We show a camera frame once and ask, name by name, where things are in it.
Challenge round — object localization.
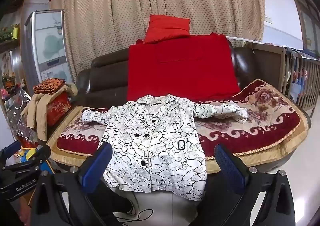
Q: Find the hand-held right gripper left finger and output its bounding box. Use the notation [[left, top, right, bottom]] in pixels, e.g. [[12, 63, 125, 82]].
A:
[[30, 142, 113, 226]]

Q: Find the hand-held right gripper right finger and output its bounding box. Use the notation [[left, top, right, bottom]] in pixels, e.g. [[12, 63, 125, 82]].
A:
[[197, 143, 297, 226]]

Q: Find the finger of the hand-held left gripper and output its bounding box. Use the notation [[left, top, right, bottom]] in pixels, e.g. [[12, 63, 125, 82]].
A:
[[0, 140, 22, 166], [15, 145, 52, 173]]

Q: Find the white crackle-patterned coat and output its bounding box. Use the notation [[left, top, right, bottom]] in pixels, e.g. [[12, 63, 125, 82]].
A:
[[81, 94, 248, 201]]

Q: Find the yellow and blue toy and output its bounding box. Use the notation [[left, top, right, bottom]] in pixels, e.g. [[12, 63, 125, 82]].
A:
[[18, 146, 55, 174]]

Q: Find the red plastic bag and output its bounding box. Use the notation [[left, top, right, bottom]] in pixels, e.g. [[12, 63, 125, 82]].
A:
[[15, 133, 38, 149]]

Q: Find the clear plastic wrap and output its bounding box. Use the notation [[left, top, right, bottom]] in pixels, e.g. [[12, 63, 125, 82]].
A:
[[4, 88, 38, 146]]

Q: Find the beige jacket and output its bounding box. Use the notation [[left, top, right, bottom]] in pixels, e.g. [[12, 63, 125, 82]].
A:
[[21, 84, 78, 141]]

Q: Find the person's dark leg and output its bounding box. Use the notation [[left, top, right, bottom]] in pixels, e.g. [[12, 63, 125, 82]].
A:
[[100, 183, 135, 216]]

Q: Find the red cardboard box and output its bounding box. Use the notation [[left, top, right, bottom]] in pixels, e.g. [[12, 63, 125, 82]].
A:
[[46, 91, 72, 127]]

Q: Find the floral red sofa mat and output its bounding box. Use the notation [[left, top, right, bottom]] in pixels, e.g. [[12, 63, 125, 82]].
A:
[[46, 79, 312, 174]]

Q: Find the orange patterned cloth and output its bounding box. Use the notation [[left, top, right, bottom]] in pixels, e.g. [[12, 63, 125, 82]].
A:
[[33, 79, 66, 96]]

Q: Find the artificial flower arrangement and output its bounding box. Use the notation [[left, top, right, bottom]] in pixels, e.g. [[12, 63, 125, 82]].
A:
[[1, 72, 17, 88]]

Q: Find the brown leather sofa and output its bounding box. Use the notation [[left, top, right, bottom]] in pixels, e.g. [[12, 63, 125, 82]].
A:
[[46, 40, 313, 174]]

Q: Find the wooden display cabinet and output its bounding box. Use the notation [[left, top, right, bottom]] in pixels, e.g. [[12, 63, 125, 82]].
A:
[[0, 22, 27, 92]]

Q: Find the red blanket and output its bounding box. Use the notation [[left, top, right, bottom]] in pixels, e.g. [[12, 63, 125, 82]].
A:
[[127, 32, 242, 103]]

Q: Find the wooden crib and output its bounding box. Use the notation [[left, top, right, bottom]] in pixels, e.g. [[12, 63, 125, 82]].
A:
[[246, 41, 320, 118]]

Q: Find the silver floral refrigerator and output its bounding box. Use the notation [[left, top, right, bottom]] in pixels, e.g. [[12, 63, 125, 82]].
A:
[[21, 10, 75, 87]]

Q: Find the green ornament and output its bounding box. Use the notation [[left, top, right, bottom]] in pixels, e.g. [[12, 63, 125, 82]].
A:
[[0, 25, 15, 42]]

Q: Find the white rod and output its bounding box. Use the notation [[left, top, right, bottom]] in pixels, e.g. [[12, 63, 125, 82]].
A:
[[226, 36, 263, 43]]

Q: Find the beige dotted curtain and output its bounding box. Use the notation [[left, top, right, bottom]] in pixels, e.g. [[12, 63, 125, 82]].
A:
[[49, 0, 265, 84]]

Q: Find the red pillow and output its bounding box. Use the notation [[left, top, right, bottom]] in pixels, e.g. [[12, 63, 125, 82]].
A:
[[143, 14, 192, 44]]

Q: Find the wooden door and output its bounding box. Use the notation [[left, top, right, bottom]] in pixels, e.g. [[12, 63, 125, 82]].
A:
[[285, 0, 320, 53]]

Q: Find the thin black cable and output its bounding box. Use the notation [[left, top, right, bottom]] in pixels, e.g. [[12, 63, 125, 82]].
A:
[[126, 207, 154, 222]]

